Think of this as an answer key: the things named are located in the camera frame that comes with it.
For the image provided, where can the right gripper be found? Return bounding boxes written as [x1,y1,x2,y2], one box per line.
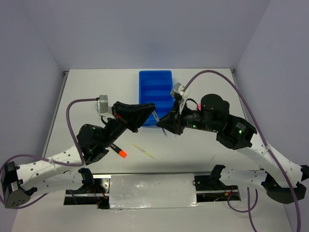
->
[155,97,219,133]

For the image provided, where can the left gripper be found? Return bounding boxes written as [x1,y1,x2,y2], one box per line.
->
[103,104,159,149]

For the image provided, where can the blue thin pen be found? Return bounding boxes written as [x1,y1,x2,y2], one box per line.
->
[152,111,168,137]

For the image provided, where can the yellow thin pen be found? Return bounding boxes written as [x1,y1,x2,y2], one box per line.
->
[132,143,155,159]

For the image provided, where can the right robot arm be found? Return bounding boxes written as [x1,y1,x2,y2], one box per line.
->
[156,94,309,204]

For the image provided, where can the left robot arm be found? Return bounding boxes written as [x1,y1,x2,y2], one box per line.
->
[0,101,156,209]

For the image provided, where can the orange highlighter marker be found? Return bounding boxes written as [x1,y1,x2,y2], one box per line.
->
[110,144,127,158]

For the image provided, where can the blue compartment tray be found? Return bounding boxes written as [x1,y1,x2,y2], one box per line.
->
[139,70,174,118]

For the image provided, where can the white foil panel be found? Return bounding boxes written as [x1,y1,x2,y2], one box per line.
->
[109,174,198,209]

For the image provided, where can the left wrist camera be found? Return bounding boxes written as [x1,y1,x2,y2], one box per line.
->
[97,95,112,117]

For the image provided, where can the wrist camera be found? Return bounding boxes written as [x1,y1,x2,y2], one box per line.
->
[170,83,190,111]
[97,95,112,117]

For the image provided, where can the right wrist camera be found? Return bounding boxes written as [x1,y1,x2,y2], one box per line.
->
[170,83,190,111]

